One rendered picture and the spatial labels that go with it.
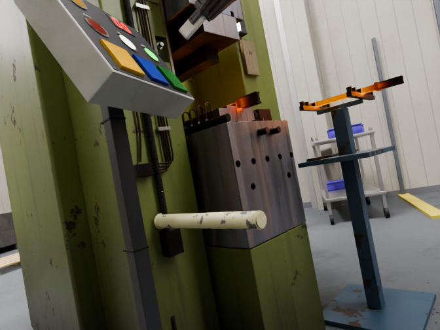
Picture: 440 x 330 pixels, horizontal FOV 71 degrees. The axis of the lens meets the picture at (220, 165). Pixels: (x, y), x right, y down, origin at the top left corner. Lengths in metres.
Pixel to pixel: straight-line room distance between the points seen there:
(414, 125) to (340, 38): 1.49
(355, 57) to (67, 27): 4.28
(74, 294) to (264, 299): 0.77
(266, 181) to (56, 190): 0.85
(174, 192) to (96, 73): 0.63
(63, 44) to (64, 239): 0.93
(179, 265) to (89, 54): 0.77
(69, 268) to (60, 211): 0.23
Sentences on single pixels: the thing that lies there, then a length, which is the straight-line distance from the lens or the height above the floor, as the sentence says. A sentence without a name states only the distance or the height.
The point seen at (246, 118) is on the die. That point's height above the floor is 0.94.
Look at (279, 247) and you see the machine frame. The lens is 1.23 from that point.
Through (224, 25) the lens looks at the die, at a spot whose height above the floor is 1.31.
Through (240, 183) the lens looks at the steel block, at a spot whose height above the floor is 0.70.
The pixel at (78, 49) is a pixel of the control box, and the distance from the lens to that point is 0.66.
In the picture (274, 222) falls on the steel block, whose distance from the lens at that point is 1.21.
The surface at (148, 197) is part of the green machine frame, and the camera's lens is 1.08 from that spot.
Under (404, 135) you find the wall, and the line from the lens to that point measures 4.63.
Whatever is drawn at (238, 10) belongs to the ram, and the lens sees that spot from 1.45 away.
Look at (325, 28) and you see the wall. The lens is 4.83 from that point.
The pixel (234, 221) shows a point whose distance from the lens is 0.78.
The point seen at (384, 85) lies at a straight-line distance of 1.49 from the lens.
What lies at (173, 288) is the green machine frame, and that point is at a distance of 1.15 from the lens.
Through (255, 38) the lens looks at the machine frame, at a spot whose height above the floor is 1.39.
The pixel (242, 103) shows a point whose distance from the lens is 1.23.
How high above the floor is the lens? 0.76
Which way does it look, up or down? 1 degrees up
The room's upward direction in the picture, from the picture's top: 10 degrees counter-clockwise
